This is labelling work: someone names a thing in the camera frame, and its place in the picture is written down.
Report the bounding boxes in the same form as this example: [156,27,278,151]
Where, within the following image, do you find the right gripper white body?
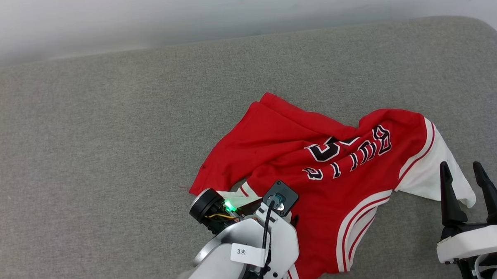
[436,221,497,265]

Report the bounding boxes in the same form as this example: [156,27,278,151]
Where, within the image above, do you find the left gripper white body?
[251,202,300,279]

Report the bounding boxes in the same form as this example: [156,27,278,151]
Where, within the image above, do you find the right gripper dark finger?
[440,161,469,228]
[473,161,497,225]

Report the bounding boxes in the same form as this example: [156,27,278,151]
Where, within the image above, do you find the red and white basketball jersey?
[186,85,480,279]

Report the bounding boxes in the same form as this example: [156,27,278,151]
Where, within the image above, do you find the thin black cable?
[255,200,278,279]

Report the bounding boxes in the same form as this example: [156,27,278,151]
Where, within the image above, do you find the white paper cable tag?
[230,242,268,269]

